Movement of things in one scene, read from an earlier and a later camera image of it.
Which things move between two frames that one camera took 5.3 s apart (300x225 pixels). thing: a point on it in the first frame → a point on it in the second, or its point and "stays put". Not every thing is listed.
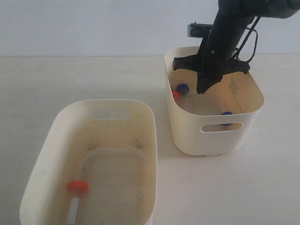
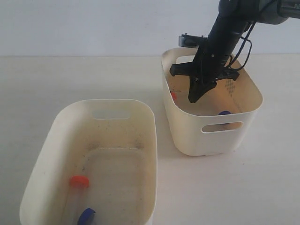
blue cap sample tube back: x=183 y=89 → x=86 y=217
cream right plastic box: x=221 y=121 stays put
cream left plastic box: x=110 y=144 stays put
